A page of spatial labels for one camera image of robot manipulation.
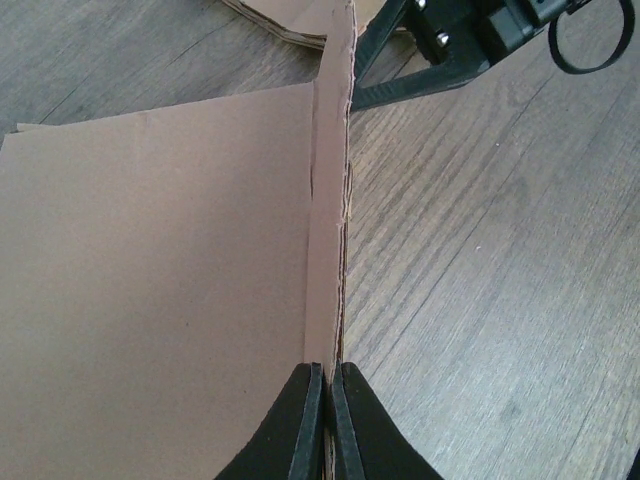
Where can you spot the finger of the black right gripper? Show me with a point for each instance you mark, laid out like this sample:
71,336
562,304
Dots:
433,79

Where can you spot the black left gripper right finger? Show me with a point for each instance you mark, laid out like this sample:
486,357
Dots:
367,442

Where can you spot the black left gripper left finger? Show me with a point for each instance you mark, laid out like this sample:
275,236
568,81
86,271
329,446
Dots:
288,443

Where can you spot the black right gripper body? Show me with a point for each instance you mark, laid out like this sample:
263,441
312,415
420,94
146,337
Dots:
486,32

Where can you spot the cardboard box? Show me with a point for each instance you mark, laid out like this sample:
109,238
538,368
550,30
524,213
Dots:
164,271

